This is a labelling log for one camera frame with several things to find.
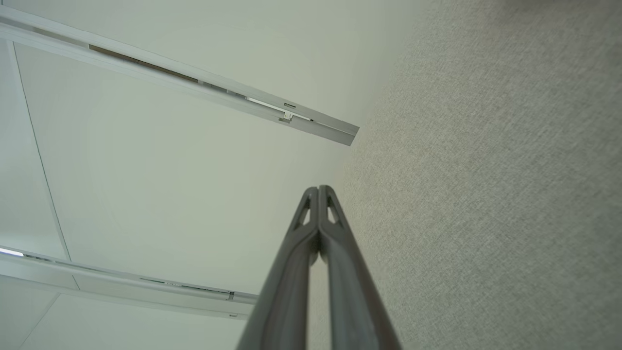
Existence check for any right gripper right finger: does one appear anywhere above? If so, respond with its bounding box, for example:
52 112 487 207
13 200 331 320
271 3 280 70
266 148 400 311
318 185 403 350

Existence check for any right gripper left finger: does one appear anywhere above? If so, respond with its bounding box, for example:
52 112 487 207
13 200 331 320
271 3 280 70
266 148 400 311
237 186 321 350

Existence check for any grey fabric sofa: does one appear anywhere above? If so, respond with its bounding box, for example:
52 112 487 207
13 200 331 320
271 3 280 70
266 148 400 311
306 0 622 350

